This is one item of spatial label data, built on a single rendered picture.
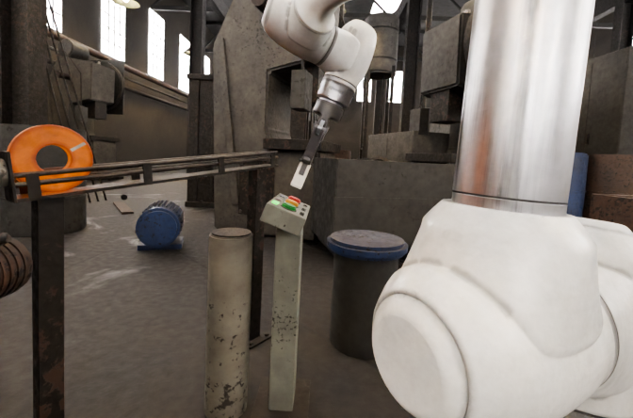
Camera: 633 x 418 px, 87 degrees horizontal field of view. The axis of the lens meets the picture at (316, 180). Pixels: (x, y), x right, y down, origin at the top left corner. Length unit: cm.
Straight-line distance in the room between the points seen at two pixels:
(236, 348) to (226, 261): 25
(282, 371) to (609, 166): 294
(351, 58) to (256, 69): 230
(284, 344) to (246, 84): 246
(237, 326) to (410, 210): 170
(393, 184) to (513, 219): 205
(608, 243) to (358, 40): 63
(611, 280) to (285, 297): 73
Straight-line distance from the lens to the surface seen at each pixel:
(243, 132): 308
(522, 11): 37
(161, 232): 259
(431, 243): 34
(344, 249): 123
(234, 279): 94
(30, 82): 501
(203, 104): 473
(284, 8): 81
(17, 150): 96
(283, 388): 112
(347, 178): 222
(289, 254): 94
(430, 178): 249
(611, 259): 50
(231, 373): 107
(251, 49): 318
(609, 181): 342
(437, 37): 389
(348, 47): 85
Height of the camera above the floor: 74
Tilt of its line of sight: 4 degrees down
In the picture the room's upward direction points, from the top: 3 degrees clockwise
